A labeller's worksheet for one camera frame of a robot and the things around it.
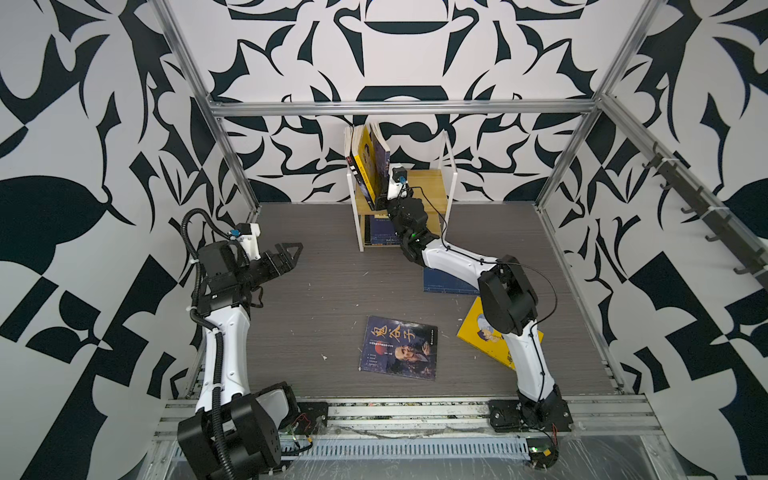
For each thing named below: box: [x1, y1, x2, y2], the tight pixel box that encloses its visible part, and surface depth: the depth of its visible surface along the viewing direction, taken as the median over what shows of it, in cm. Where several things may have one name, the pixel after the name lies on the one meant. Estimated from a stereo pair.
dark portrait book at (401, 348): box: [358, 316, 438, 381], surface depth 86 cm
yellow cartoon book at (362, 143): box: [351, 124, 376, 210], surface depth 83 cm
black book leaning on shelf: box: [344, 125, 375, 210], surface depth 82 cm
